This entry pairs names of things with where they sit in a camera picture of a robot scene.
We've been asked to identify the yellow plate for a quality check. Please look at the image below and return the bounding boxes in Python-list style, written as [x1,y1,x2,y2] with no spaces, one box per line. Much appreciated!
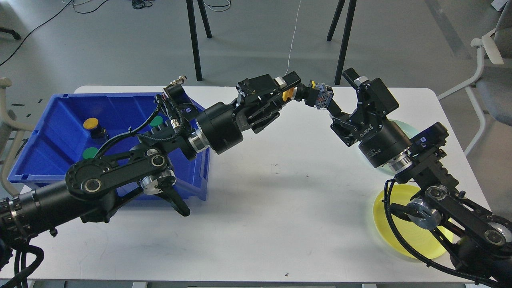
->
[372,184,446,259]

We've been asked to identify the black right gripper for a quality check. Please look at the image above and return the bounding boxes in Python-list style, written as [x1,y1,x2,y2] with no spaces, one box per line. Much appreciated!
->
[326,68,412,168]

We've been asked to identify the black tripod legs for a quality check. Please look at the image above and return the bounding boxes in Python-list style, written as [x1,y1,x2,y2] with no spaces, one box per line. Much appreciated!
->
[186,0,213,82]
[326,0,357,84]

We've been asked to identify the green push button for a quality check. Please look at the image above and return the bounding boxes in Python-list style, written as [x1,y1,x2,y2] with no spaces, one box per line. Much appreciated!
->
[82,146,99,159]
[149,115,164,128]

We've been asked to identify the beige chair left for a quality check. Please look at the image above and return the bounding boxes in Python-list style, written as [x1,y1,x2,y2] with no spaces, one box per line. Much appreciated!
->
[0,77,35,196]

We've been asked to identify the black cable on floor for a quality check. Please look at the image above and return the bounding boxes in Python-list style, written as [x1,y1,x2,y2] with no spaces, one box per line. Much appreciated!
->
[0,0,154,67]

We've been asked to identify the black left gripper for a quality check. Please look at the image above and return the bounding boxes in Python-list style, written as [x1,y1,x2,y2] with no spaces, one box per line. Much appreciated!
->
[196,72,301,154]

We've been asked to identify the yellow push button back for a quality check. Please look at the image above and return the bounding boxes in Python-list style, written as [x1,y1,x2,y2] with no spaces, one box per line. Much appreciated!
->
[82,117,108,145]

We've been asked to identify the blue plastic bin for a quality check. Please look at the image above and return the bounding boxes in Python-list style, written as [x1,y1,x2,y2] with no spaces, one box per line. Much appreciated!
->
[7,92,211,201]

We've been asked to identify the green push button back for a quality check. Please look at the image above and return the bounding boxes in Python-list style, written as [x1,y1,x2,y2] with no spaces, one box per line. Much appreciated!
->
[149,115,164,128]

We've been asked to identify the yellow push button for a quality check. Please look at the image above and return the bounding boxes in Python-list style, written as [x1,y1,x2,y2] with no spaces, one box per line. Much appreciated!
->
[282,80,334,110]
[82,117,108,145]

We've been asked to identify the grey office chair right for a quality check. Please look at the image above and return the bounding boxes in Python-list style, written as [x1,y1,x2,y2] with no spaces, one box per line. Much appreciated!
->
[437,0,512,156]

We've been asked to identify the black tripod legs right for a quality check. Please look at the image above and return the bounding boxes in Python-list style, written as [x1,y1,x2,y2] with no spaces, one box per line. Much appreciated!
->
[326,0,357,84]

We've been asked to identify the yellow push button front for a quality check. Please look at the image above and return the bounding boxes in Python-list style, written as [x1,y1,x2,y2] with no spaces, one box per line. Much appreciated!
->
[282,80,334,110]

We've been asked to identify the white cable on floor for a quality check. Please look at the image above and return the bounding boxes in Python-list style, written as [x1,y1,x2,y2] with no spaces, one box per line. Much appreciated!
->
[285,0,302,76]

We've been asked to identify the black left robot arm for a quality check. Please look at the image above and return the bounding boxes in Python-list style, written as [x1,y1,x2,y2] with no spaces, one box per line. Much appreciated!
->
[1,72,301,288]

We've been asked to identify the pale green plate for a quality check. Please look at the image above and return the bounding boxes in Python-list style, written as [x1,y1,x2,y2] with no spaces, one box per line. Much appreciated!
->
[358,120,418,176]

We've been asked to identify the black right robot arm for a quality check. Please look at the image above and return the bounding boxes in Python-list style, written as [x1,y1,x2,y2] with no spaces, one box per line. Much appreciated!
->
[328,68,512,288]

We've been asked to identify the black tripod legs left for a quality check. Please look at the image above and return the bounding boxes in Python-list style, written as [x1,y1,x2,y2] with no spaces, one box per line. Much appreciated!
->
[186,0,213,82]

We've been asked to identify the green push button front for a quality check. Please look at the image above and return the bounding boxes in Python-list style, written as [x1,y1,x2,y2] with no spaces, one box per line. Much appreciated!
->
[82,146,99,159]

